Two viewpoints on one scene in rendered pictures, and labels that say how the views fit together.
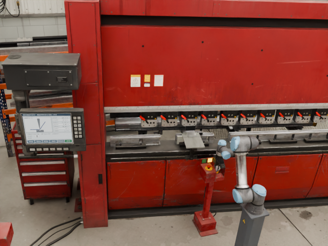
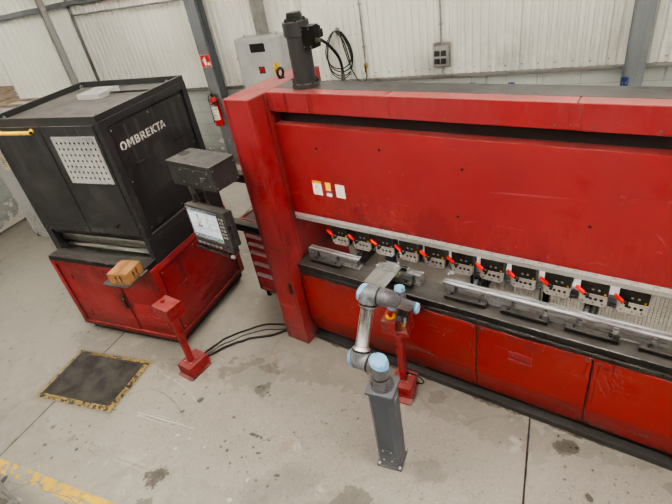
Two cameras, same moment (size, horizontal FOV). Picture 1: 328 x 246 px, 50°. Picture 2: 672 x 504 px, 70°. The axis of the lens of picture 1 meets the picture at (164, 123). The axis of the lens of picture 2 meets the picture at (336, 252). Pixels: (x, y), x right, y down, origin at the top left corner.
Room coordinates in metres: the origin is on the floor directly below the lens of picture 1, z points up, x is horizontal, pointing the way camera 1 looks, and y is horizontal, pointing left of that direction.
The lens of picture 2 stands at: (0.79, -2.26, 3.14)
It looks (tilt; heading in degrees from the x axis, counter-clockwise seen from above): 33 degrees down; 49
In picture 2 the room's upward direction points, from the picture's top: 10 degrees counter-clockwise
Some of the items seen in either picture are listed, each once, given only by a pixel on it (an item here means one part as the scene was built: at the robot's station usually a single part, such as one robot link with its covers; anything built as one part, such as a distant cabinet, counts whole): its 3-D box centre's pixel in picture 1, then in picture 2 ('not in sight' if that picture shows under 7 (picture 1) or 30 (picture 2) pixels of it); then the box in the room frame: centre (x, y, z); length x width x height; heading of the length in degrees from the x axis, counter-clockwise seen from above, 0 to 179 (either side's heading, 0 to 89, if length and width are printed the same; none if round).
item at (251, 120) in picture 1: (247, 115); (464, 260); (3.13, -0.83, 1.18); 0.15 x 0.09 x 0.17; 100
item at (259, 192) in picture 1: (257, 194); (378, 365); (2.21, -0.80, 0.94); 0.13 x 0.12 x 0.14; 102
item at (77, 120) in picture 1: (55, 128); (214, 225); (2.27, 0.83, 1.42); 0.45 x 0.12 x 0.36; 98
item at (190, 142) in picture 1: (193, 140); (382, 274); (2.88, -0.29, 1.00); 0.26 x 0.18 x 0.01; 10
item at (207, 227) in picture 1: (205, 222); (403, 385); (2.73, -0.51, 0.06); 0.25 x 0.20 x 0.12; 19
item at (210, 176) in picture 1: (212, 169); (397, 319); (2.76, -0.50, 0.75); 0.20 x 0.16 x 0.18; 109
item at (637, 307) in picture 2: not in sight; (633, 298); (3.29, -1.82, 1.18); 0.15 x 0.09 x 0.17; 100
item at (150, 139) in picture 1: (135, 140); (334, 256); (2.94, 0.27, 0.92); 0.50 x 0.06 x 0.10; 100
